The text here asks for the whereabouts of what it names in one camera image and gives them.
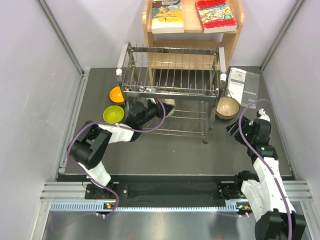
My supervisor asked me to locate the grey booklet in plastic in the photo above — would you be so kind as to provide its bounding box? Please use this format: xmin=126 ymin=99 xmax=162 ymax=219
xmin=226 ymin=67 xmax=261 ymax=109

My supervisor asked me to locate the wooden shelf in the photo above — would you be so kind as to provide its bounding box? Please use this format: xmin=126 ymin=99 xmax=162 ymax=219
xmin=142 ymin=0 xmax=245 ymax=73

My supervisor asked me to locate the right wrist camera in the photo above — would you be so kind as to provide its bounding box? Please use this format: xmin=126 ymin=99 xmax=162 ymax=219
xmin=256 ymin=108 xmax=271 ymax=122

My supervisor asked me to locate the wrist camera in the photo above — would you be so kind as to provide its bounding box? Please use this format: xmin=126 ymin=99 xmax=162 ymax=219
xmin=256 ymin=108 xmax=271 ymax=122
xmin=146 ymin=98 xmax=158 ymax=108

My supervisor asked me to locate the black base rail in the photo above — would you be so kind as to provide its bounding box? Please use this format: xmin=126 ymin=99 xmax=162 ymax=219
xmin=85 ymin=174 xmax=244 ymax=208

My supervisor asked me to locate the pink speckled bowl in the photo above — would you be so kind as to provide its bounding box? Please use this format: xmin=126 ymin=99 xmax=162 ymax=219
xmin=216 ymin=96 xmax=240 ymax=119

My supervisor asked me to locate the red cover book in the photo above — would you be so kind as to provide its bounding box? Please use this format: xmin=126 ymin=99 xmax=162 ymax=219
xmin=195 ymin=0 xmax=237 ymax=34

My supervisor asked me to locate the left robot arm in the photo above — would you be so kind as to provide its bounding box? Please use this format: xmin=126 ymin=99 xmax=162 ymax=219
xmin=67 ymin=98 xmax=176 ymax=199

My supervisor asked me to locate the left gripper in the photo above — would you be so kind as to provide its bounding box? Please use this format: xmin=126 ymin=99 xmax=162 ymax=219
xmin=138 ymin=96 xmax=175 ymax=127

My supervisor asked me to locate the cream ceramic bowl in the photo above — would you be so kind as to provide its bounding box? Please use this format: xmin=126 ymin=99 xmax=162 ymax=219
xmin=158 ymin=99 xmax=176 ymax=118

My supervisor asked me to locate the lime green bowl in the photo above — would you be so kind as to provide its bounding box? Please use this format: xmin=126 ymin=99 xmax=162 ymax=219
xmin=102 ymin=105 xmax=125 ymax=124

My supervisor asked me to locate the orange bowl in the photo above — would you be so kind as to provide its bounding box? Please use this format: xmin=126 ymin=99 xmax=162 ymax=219
xmin=109 ymin=86 xmax=125 ymax=104

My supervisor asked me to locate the small teal blue bowl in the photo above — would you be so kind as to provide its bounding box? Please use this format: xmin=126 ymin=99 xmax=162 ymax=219
xmin=217 ymin=116 xmax=235 ymax=123

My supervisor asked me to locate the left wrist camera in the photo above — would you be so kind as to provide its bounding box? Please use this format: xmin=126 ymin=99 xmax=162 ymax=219
xmin=146 ymin=98 xmax=158 ymax=108

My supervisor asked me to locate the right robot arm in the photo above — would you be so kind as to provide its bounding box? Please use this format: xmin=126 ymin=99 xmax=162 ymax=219
xmin=226 ymin=114 xmax=307 ymax=240

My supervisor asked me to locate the steel two-tier dish rack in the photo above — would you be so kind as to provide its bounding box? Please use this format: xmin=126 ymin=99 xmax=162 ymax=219
xmin=116 ymin=42 xmax=227 ymax=144

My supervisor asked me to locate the yellow cover book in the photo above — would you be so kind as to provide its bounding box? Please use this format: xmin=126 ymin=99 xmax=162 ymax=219
xmin=151 ymin=0 xmax=184 ymax=34

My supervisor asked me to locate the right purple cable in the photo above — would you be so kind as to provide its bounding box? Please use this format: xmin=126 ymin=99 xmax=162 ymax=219
xmin=238 ymin=98 xmax=295 ymax=240

